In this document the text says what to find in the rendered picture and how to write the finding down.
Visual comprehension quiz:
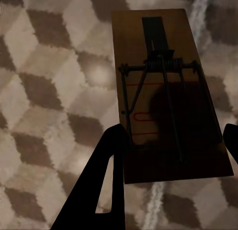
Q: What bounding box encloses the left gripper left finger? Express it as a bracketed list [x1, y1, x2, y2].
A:
[50, 124, 125, 230]

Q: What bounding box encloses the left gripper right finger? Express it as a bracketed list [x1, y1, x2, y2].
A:
[223, 123, 238, 164]

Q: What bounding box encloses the mousetrap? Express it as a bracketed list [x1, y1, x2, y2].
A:
[111, 8, 234, 184]

